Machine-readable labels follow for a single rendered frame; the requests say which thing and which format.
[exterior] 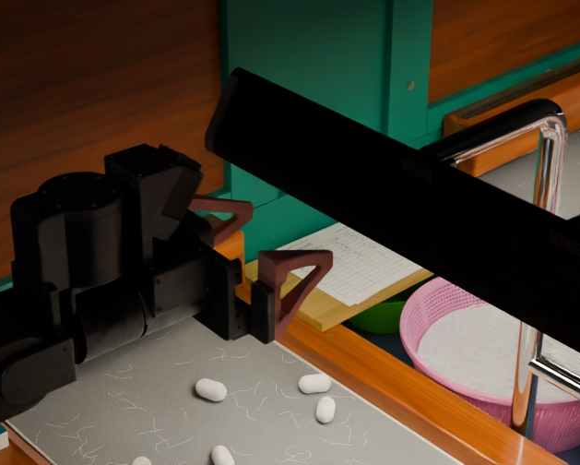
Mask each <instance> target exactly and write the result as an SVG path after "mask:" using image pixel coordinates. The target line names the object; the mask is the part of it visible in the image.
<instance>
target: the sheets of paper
mask: <svg viewBox="0 0 580 465"><path fill-rule="evenodd" d="M275 250H331V251H332V252H333V267H332V268H331V269H330V270H329V272H328V273H327V274H326V275H325V276H324V277H323V279H322V280H321V281H320V282H319V283H318V284H317V285H316V286H315V287H316V288H318V289H320V290H321V291H323V292H325V293H327V294H329V295H331V296H332V297H334V298H336V299H338V300H339V301H340V302H342V303H343V304H346V305H348V306H352V305H353V304H359V303H361V302H362V301H364V300H366V299H367V298H369V297H371V296H372V295H374V294H376V293H377V292H379V291H381V290H382V289H384V288H386V287H387V286H389V285H391V284H393V283H395V282H397V281H399V280H402V279H403V278H405V277H407V276H408V275H410V274H412V273H414V272H416V271H418V270H419V269H421V268H422V267H421V266H419V265H417V264H415V263H413V262H412V261H410V260H408V259H406V258H404V257H403V256H401V255H399V254H397V253H395V252H393V251H391V250H390V249H388V248H386V247H384V246H382V245H380V244H378V243H376V242H375V241H373V240H371V239H370V238H368V237H366V236H364V235H362V234H360V233H359V232H356V231H354V230H352V229H351V228H350V227H348V226H346V225H344V224H342V223H340V222H339V223H337V224H335V225H332V226H330V227H327V228H325V229H323V230H321V231H319V232H315V233H313V234H310V235H308V236H305V237H303V238H302V239H299V240H297V241H295V242H292V243H290V244H286V245H284V246H281V247H280V248H277V249H275ZM314 268H315V266H308V267H304V268H298V269H295V270H292V271H290V273H292V274H294V275H296V276H297V277H299V278H301V279H304V278H305V277H306V276H307V275H308V274H309V273H310V272H311V271H312V270H313V269H314Z"/></svg>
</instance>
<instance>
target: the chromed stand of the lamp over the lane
mask: <svg viewBox="0 0 580 465"><path fill-rule="evenodd" d="M537 127H539V147H538V156H537V165H536V174H535V183H534V192H533V200H532V204H533V205H535V206H538V207H540V208H542V209H545V210H547V211H548V212H551V213H553V214H555V215H557V216H558V214H559V206H560V197H561V190H562V175H563V166H564V159H565V151H566V142H567V133H568V126H567V121H566V117H565V114H564V112H563V110H562V108H561V107H560V106H559V105H558V104H557V103H556V102H554V101H552V100H549V99H544V98H536V99H533V100H530V101H527V102H524V103H522V104H520V105H517V106H516V107H514V108H511V109H509V110H507V111H505V112H502V113H499V114H496V115H494V116H493V117H490V118H488V119H486V120H483V121H481V122H479V123H477V124H474V125H472V126H469V127H467V128H465V129H462V130H460V131H458V132H455V133H454V134H452V135H450V136H447V137H444V138H441V139H439V140H437V141H434V142H433V143H431V144H429V145H426V146H424V147H422V148H420V149H418V152H419V153H420V154H422V155H425V156H427V157H429V158H431V159H433V160H435V161H438V162H443V163H445V164H448V165H450V166H453V167H455V168H456V165H457V164H458V163H460V162H461V161H465V160H467V159H469V158H471V157H473V156H476V155H478V154H480V153H481V152H483V151H486V150H488V149H491V148H493V147H496V146H498V145H500V144H502V143H504V142H506V141H508V140H510V139H512V138H514V137H518V136H520V135H522V134H524V133H526V132H528V131H530V130H532V129H534V128H537ZM401 169H402V170H403V171H405V172H407V173H410V174H412V175H414V176H416V177H418V178H420V179H421V180H423V181H426V182H428V183H430V184H432V183H433V181H434V179H435V177H436V175H437V173H438V172H439V171H440V169H441V165H439V164H437V163H435V162H432V161H429V160H427V159H425V158H423V157H421V156H420V155H417V154H415V153H410V154H408V155H406V156H403V157H402V158H401ZM567 221H569V222H568V223H570V224H572V225H574V226H576V227H578V228H580V214H579V215H577V216H573V217H572V218H570V219H568V220H567ZM550 242H551V243H553V244H556V245H558V246H560V247H562V248H564V249H566V250H568V251H570V252H572V253H574V254H576V255H578V256H580V231H577V230H576V229H574V228H572V227H570V226H568V225H566V224H564V223H560V224H558V225H556V226H554V227H552V228H551V229H550ZM543 341H544V333H542V332H540V331H538V330H537V329H535V328H532V327H531V326H529V325H528V324H526V323H524V322H522V321H520V324H519V332H518V342H517V350H516V359H515V376H514V384H513V394H512V402H511V411H510V420H509V428H511V429H513V430H514V431H516V432H517V433H519V434H520V435H522V436H524V437H525V438H527V439H528V440H530V441H532V435H533V427H534V419H535V411H536V403H537V395H538V387H539V378H542V379H544V380H545V381H547V382H549V383H551V384H552V385H554V386H555V387H557V388H559V389H561V390H563V391H564V392H566V393H568V394H569V395H571V396H573V397H575V398H576V399H579V400H580V376H579V375H578V374H576V373H574V372H572V371H570V370H569V369H567V368H565V367H563V366H562V365H560V364H557V363H555V362H554V361H553V360H551V359H549V358H547V357H546V356H544V355H542V348H543Z"/></svg>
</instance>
